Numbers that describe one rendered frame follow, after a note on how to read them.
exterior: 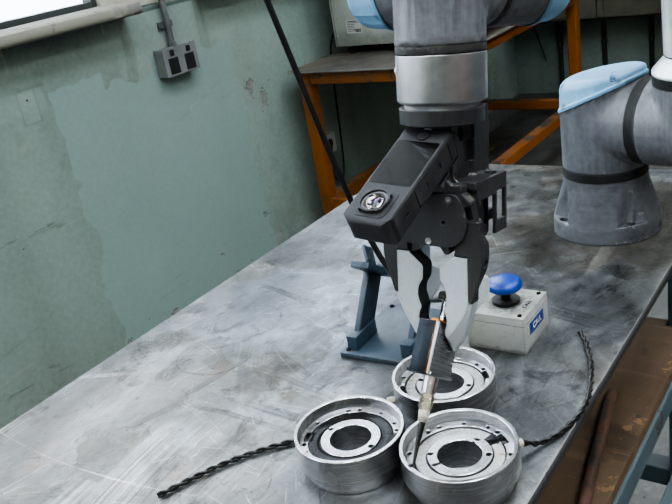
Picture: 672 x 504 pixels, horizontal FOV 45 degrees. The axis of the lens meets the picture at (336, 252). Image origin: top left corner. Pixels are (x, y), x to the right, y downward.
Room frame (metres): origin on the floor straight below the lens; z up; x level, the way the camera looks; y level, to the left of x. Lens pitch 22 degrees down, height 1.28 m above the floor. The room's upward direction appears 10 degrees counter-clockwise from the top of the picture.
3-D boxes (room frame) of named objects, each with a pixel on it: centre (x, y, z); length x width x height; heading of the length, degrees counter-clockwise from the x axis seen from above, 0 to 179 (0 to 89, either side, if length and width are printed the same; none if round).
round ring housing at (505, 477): (0.58, -0.08, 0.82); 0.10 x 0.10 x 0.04
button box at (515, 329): (0.82, -0.19, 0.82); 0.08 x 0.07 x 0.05; 142
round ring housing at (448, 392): (0.70, -0.08, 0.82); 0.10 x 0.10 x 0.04
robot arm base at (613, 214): (1.07, -0.40, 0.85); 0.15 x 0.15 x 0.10
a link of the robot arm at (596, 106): (1.07, -0.40, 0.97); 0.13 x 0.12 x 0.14; 40
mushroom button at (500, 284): (0.81, -0.18, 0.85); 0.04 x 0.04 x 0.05
